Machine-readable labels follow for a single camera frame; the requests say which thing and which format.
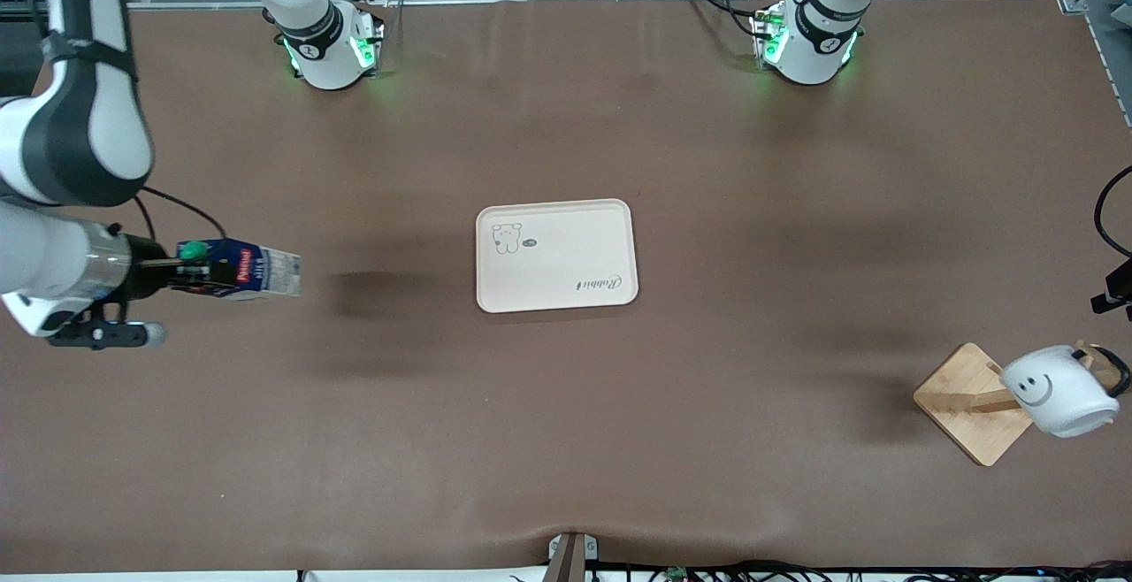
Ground blue milk carton green cap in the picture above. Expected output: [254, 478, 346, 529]
[172, 239, 302, 302]

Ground white smiley cup black handle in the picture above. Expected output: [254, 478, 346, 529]
[1001, 345, 1132, 440]

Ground wooden cup rack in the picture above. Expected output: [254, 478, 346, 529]
[913, 341, 1122, 468]

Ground cream rectangular tray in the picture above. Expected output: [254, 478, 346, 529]
[476, 199, 640, 314]

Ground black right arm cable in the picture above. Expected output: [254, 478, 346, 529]
[133, 186, 228, 247]

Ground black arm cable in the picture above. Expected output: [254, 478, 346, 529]
[1094, 166, 1132, 257]
[133, 186, 228, 247]

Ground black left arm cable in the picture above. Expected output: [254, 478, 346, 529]
[1094, 166, 1132, 257]

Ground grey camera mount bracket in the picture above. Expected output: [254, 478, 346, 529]
[543, 531, 600, 582]

